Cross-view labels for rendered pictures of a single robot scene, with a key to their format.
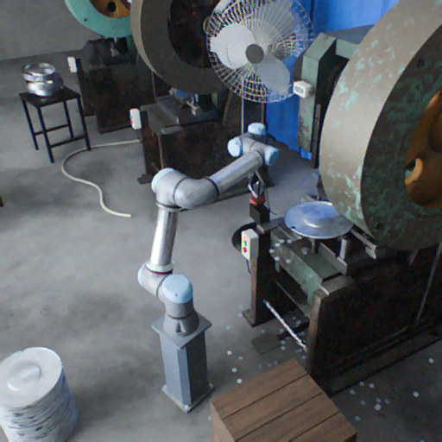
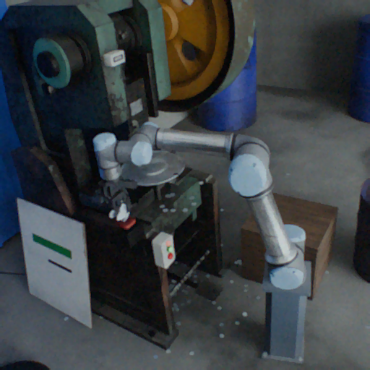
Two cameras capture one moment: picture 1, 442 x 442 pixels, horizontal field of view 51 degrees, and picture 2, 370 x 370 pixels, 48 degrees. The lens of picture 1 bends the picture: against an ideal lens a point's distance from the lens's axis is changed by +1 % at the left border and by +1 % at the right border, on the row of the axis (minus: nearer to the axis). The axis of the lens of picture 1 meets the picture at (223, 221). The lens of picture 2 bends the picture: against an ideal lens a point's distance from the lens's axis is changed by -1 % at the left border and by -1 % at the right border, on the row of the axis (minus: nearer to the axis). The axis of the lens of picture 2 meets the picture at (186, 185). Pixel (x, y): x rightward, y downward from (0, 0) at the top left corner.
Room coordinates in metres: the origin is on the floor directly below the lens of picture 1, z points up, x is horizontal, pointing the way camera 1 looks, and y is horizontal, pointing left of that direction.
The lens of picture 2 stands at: (2.25, 1.12, 1.68)
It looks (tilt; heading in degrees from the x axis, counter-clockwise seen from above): 31 degrees down; 243
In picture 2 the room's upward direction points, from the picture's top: 6 degrees counter-clockwise
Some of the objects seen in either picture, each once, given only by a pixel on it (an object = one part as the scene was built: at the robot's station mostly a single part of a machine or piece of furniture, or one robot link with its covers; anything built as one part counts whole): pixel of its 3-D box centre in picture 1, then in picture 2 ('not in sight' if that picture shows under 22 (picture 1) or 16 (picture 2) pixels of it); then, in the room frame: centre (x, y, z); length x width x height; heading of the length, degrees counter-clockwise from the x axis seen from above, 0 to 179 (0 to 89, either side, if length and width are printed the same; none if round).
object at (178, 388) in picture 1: (185, 358); (285, 312); (1.36, 0.19, 0.23); 0.19 x 0.19 x 0.45; 46
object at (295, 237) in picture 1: (308, 235); (163, 182); (1.61, -0.37, 0.72); 0.25 x 0.14 x 0.14; 117
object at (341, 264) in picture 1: (338, 231); (134, 181); (1.69, -0.52, 0.68); 0.45 x 0.30 x 0.06; 27
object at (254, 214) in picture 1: (259, 222); (133, 242); (1.86, -0.18, 0.62); 0.10 x 0.06 x 0.20; 27
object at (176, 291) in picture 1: (177, 293); (288, 243); (1.37, 0.19, 0.62); 0.13 x 0.12 x 0.14; 45
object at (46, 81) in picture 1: (52, 109); not in sight; (4.04, 1.52, 0.40); 0.45 x 0.40 x 0.79; 39
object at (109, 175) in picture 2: not in sight; (110, 170); (1.90, -0.16, 0.98); 0.08 x 0.08 x 0.05
